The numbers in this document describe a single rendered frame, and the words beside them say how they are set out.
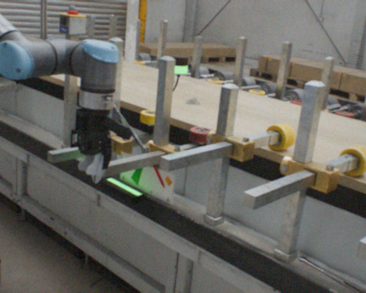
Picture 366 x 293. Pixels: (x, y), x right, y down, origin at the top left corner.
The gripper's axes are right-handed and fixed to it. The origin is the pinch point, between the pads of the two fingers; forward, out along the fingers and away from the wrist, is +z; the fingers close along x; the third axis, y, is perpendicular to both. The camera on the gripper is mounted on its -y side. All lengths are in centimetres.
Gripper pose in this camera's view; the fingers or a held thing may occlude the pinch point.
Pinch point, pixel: (98, 177)
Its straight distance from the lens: 136.3
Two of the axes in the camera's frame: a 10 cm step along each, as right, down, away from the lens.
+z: -1.2, 9.5, 2.7
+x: 7.2, 2.7, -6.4
